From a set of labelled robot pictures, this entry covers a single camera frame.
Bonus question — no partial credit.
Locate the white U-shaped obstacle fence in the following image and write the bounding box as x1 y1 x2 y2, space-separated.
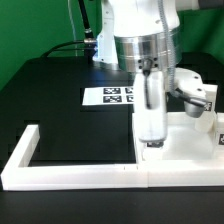
1 125 224 191

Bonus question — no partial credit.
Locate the grey thin cable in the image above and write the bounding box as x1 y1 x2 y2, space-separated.
67 0 78 57

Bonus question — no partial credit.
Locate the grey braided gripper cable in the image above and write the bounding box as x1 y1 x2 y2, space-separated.
156 0 208 108

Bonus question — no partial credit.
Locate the white square tabletop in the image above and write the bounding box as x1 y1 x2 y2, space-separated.
133 112 224 163

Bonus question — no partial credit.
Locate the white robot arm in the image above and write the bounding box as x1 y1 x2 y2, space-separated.
93 0 224 143

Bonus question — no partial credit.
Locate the white sheet with fiducial tags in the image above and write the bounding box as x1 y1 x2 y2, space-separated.
82 86 134 106

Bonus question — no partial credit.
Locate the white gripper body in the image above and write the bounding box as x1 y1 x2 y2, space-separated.
133 71 167 143

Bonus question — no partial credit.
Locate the black cable thick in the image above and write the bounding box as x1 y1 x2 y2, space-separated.
40 0 98 58

